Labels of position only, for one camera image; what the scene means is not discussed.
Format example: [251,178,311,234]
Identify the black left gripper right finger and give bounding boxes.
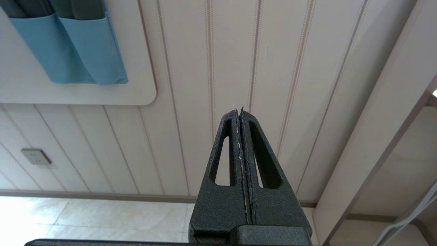
[240,107,312,237]

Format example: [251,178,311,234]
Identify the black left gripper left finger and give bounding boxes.
[189,109,247,240]

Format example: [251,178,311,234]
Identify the beige brown shelf unit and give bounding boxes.
[312,0,437,246]

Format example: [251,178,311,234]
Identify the blue slippers in holder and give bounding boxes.
[9,0,129,85]

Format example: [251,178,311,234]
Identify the dark grey slipper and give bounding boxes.
[51,0,105,20]
[0,0,55,18]

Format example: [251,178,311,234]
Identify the white power strip cable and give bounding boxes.
[372,181,437,246]

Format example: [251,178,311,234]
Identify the white rounded wall board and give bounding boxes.
[0,0,157,106]

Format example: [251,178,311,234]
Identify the grey wall socket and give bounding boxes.
[21,148,52,167]

